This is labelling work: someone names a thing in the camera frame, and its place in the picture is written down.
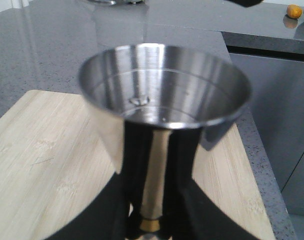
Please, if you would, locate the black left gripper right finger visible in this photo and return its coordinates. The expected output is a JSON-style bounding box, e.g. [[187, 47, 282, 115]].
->
[[176, 178, 260, 240]]

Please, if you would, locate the orange fruit on counter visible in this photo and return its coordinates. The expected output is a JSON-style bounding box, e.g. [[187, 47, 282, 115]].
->
[[287, 4, 303, 19]]

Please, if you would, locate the grey kitchen cabinet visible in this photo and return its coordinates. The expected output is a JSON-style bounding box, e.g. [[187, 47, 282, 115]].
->
[[221, 31, 304, 218]]

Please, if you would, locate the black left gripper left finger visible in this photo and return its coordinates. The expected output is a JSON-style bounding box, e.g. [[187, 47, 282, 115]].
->
[[48, 172, 132, 240]]

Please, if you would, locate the steel jigger with gold band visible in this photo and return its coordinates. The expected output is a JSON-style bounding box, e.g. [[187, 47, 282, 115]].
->
[[78, 43, 252, 240]]

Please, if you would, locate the bamboo cutting board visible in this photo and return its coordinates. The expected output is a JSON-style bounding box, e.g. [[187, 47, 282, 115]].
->
[[0, 90, 275, 240]]

